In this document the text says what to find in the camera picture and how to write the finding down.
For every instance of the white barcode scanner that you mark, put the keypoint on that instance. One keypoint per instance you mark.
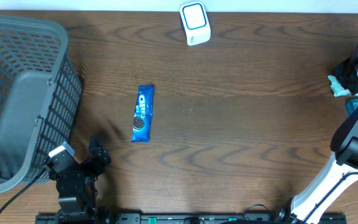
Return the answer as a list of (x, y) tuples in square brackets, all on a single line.
[(195, 23)]

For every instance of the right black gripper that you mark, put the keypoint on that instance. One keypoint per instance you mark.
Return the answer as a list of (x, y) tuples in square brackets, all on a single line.
[(354, 86)]

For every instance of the teal Listerine mouthwash bottle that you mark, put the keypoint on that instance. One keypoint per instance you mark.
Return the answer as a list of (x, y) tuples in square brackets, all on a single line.
[(351, 105)]

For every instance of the mint green wipes pack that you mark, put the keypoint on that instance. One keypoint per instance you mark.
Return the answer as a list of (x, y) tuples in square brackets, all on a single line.
[(337, 88)]

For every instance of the blue Oreo cookie pack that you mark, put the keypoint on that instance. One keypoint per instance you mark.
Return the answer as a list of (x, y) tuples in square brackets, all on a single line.
[(143, 114)]

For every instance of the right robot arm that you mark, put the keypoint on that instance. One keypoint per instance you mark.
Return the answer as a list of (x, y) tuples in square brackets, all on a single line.
[(341, 169)]

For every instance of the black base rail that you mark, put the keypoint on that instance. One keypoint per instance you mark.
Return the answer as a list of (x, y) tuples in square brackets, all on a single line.
[(135, 218)]

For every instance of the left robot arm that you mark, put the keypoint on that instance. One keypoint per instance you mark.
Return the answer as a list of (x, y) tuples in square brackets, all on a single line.
[(75, 183)]

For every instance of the grey plastic mesh basket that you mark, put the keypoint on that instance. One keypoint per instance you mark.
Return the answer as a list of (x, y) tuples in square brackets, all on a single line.
[(39, 97)]

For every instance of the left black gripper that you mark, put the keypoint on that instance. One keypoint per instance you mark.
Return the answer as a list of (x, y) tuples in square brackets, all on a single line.
[(100, 154)]

